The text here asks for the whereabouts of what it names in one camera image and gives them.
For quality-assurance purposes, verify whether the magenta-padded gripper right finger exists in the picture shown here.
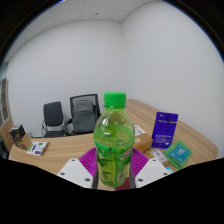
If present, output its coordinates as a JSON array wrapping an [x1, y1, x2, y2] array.
[[128, 147, 171, 189]]

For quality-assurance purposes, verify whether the purple upright package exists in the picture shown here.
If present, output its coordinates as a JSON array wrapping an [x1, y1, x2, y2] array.
[[151, 111, 179, 149]]

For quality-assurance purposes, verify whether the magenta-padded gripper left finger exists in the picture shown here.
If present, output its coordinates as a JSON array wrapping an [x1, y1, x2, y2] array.
[[56, 147, 99, 190]]

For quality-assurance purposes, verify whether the flat green box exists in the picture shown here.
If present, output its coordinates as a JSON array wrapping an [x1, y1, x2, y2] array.
[[163, 140, 194, 169]]

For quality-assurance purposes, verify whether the dark brown carton box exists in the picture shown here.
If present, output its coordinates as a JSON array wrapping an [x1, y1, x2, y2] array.
[[9, 124, 28, 149]]

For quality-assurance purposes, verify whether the white printed leaflet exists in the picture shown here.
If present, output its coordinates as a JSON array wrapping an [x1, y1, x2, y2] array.
[[26, 141, 50, 157]]

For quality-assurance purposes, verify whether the orange cardboard box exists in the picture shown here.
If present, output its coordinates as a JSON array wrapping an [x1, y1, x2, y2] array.
[[133, 132, 154, 154]]

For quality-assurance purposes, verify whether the small yellow box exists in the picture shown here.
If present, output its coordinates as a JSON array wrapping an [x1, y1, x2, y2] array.
[[145, 148, 169, 164]]

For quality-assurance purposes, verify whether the small tan cardboard box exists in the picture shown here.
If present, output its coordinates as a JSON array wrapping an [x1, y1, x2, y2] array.
[[19, 133, 33, 152]]

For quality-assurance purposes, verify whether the green drink bottle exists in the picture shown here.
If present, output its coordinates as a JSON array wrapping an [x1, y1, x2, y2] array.
[[92, 91, 136, 188]]

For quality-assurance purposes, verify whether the wooden side desk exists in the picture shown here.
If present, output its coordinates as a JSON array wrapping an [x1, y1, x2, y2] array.
[[125, 98, 158, 134]]

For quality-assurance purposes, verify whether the round grey printed disc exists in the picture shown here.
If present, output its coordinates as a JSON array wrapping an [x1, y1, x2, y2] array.
[[133, 124, 147, 137]]

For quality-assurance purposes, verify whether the black mesh office chair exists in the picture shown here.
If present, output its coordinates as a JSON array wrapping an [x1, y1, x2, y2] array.
[[63, 93, 102, 136]]

